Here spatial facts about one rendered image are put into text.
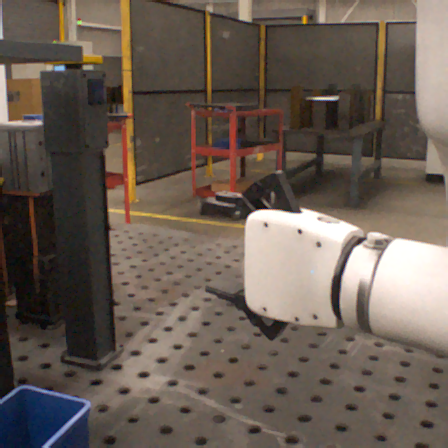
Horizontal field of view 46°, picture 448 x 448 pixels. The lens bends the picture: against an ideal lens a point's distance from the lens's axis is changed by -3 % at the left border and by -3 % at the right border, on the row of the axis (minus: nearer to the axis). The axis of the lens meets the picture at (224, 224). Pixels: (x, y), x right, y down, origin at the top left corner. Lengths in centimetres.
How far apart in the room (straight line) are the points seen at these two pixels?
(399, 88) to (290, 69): 158
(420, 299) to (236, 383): 44
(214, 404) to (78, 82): 47
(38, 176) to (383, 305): 66
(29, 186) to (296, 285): 59
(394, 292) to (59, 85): 52
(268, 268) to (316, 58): 749
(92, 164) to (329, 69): 719
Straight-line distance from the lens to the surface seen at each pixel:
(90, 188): 77
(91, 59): 77
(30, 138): 93
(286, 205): 49
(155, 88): 564
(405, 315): 42
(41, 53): 62
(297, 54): 802
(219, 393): 78
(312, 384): 81
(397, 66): 768
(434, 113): 40
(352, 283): 43
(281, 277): 48
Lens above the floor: 112
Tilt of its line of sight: 15 degrees down
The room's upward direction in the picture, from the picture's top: straight up
